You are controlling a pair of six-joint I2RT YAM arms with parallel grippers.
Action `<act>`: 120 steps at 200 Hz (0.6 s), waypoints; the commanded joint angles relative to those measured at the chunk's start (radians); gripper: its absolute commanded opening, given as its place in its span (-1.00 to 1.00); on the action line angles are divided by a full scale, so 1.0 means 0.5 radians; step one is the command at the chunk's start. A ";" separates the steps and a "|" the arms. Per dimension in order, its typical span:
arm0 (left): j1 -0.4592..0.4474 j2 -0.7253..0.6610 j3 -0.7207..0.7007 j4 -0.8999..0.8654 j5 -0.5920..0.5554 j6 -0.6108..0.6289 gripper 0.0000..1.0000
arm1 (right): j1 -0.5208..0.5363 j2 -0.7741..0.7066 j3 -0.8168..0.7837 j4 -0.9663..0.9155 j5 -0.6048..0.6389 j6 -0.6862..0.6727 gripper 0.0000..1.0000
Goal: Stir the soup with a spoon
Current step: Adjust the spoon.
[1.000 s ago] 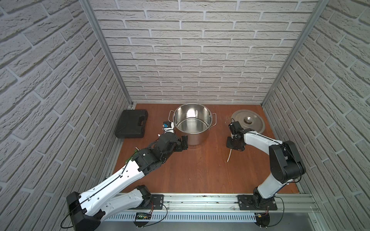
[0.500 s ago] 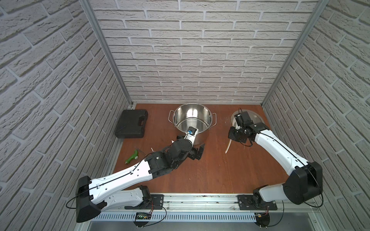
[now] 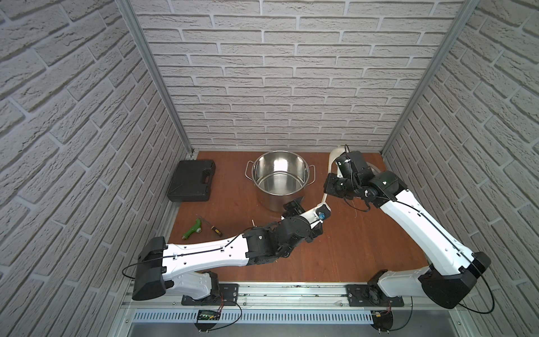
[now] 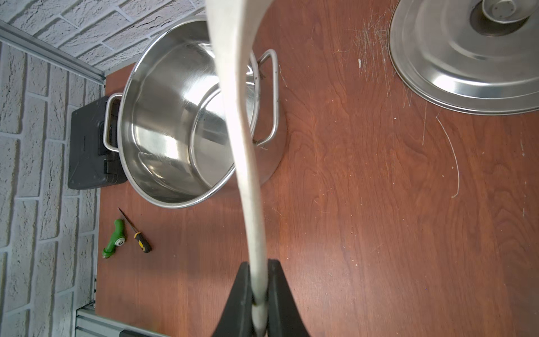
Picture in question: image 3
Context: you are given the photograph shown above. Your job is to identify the beige plastic ladle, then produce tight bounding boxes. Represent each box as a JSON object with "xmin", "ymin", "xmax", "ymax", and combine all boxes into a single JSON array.
[{"xmin": 311, "ymin": 146, "xmax": 348, "ymax": 220}]

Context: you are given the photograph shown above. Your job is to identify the stainless steel pot lid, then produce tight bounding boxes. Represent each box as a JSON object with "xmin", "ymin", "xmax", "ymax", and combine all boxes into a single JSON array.
[{"xmin": 366, "ymin": 162, "xmax": 381, "ymax": 175}]

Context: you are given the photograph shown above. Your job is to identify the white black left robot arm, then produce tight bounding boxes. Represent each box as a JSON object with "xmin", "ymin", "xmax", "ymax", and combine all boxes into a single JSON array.
[{"xmin": 132, "ymin": 202, "xmax": 331, "ymax": 301}]

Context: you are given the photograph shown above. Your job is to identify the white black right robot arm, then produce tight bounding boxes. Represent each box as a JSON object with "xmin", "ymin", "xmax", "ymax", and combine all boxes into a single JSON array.
[{"xmin": 324, "ymin": 171, "xmax": 491, "ymax": 309}]

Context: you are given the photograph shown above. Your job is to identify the yellow black screwdriver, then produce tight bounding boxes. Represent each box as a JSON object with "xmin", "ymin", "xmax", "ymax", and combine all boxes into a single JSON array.
[{"xmin": 200, "ymin": 218, "xmax": 223, "ymax": 237}]

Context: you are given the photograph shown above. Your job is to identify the black plastic tool case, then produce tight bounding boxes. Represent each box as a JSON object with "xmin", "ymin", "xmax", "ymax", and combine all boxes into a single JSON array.
[{"xmin": 166, "ymin": 160, "xmax": 216, "ymax": 202}]

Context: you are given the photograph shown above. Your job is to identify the left controller board with display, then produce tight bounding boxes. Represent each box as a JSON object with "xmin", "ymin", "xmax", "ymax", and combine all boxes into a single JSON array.
[{"xmin": 195, "ymin": 310, "xmax": 221, "ymax": 332}]

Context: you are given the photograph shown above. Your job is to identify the right controller board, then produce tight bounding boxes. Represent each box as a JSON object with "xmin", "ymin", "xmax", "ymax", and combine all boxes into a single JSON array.
[{"xmin": 371, "ymin": 310, "xmax": 394, "ymax": 333}]

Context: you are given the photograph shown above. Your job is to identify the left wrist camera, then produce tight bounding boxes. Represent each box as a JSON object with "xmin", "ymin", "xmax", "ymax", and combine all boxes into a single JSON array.
[{"xmin": 311, "ymin": 202, "xmax": 331, "ymax": 223}]

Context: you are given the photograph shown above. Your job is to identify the aluminium front rail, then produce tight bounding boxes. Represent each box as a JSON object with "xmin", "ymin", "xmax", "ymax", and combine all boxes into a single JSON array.
[{"xmin": 123, "ymin": 282, "xmax": 443, "ymax": 311}]

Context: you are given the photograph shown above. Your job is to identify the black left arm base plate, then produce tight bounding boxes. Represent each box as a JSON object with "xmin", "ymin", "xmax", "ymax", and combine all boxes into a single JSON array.
[{"xmin": 181, "ymin": 283, "xmax": 239, "ymax": 307}]

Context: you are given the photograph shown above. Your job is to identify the green plastic hose nozzle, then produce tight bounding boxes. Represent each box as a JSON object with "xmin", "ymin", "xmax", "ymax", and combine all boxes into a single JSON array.
[{"xmin": 182, "ymin": 218, "xmax": 202, "ymax": 240}]

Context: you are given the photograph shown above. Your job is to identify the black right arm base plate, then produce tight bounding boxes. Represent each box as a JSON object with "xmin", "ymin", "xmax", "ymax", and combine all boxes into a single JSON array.
[{"xmin": 345, "ymin": 284, "xmax": 404, "ymax": 308}]

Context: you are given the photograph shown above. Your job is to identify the white vented cable duct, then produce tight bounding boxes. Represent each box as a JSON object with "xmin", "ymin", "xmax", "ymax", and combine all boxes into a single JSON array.
[{"xmin": 132, "ymin": 308, "xmax": 373, "ymax": 324}]

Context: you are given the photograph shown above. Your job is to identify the aluminium corner post right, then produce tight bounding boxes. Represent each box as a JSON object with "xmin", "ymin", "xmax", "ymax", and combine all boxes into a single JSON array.
[{"xmin": 380, "ymin": 0, "xmax": 479, "ymax": 158}]

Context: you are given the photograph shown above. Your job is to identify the aluminium corner post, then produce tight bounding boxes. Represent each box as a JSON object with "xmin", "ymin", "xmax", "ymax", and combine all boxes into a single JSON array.
[
  {"xmin": 380, "ymin": 0, "xmax": 479, "ymax": 158},
  {"xmin": 117, "ymin": 0, "xmax": 195, "ymax": 157}
]

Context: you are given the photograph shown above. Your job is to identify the aluminium corner post left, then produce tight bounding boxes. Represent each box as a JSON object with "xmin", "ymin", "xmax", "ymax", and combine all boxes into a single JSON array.
[{"xmin": 117, "ymin": 0, "xmax": 195, "ymax": 157}]

